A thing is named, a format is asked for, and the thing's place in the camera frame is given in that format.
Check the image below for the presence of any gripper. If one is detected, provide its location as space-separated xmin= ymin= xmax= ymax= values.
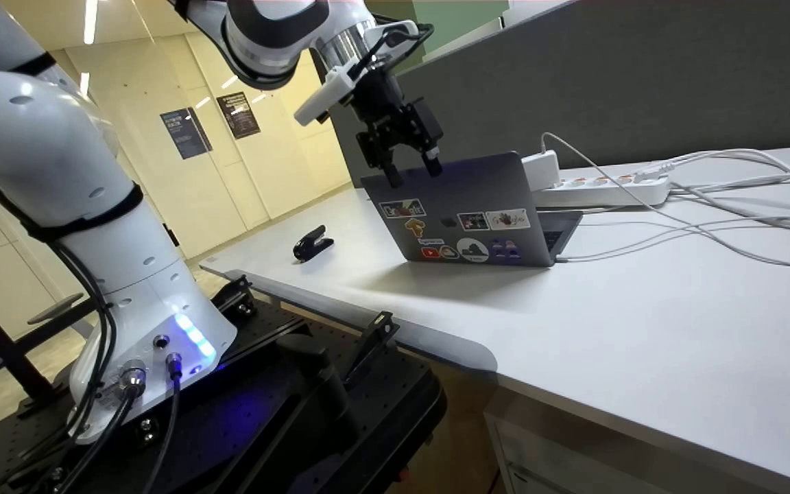
xmin=349 ymin=67 xmax=446 ymax=191

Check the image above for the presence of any grey laptop with stickers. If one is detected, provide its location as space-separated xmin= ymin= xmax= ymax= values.
xmin=360 ymin=151 xmax=584 ymax=269

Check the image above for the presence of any black stapler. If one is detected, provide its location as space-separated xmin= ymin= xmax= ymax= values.
xmin=291 ymin=224 xmax=336 ymax=263

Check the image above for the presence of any white power adapter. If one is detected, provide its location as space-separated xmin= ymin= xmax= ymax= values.
xmin=521 ymin=149 xmax=562 ymax=192

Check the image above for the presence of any white power strip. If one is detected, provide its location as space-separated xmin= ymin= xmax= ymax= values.
xmin=531 ymin=171 xmax=672 ymax=209

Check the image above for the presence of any grey partition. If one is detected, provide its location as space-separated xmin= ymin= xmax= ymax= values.
xmin=329 ymin=0 xmax=790 ymax=187

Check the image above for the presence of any black clamp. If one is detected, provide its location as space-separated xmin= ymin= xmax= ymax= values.
xmin=276 ymin=332 xmax=363 ymax=443

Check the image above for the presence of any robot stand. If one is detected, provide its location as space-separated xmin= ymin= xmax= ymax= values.
xmin=0 ymin=273 xmax=448 ymax=494

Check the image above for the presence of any black stand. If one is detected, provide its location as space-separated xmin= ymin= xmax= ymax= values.
xmin=0 ymin=273 xmax=97 ymax=407

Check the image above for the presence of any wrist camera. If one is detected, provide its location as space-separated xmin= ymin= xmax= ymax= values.
xmin=294 ymin=64 xmax=359 ymax=127

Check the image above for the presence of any dark wall poster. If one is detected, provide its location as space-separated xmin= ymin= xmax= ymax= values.
xmin=216 ymin=91 xmax=261 ymax=141
xmin=159 ymin=107 xmax=213 ymax=161

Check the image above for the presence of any white cable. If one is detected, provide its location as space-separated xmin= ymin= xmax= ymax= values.
xmin=632 ymin=147 xmax=790 ymax=196
xmin=554 ymin=215 xmax=790 ymax=264
xmin=540 ymin=132 xmax=790 ymax=269

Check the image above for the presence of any black cable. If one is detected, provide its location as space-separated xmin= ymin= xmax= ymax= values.
xmin=52 ymin=367 xmax=149 ymax=494
xmin=140 ymin=351 xmax=186 ymax=494

